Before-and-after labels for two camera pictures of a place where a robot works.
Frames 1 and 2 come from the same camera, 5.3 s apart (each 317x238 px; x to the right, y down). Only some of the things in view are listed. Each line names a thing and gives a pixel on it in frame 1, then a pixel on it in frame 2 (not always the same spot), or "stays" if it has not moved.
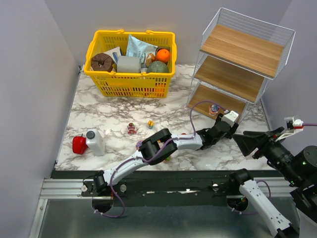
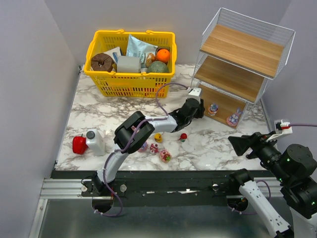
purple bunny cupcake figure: x=213 y=109 stays
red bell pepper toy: x=79 y=145 stays
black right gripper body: x=262 y=145 stays
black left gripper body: x=223 y=124 -> x=200 y=108
